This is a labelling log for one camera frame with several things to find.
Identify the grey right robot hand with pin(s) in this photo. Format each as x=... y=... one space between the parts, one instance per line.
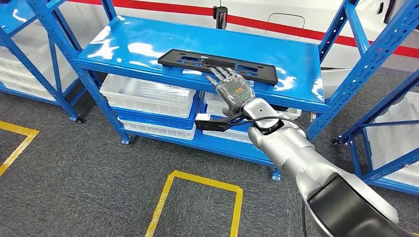
x=234 y=90

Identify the black plastic panel part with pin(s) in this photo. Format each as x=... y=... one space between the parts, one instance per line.
x=170 y=58

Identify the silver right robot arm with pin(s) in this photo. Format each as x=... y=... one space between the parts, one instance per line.
x=294 y=157

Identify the blue steel shelf rack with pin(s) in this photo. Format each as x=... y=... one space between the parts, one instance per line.
x=131 y=42
x=389 y=168
x=16 y=9

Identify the white floor outlet plate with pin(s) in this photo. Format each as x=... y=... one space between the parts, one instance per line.
x=313 y=117

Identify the black stanchion post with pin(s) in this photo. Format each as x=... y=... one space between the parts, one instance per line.
x=221 y=18

